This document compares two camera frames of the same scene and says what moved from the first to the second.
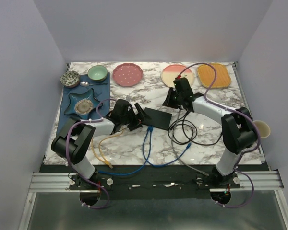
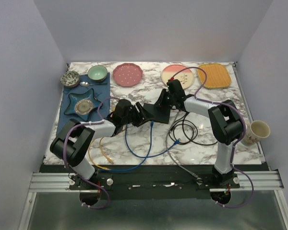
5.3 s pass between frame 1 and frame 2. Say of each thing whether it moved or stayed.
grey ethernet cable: moved
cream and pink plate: stayed
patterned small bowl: stayed
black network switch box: moved
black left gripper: stayed
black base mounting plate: stayed
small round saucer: stayed
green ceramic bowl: stayed
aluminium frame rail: stayed
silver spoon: stayed
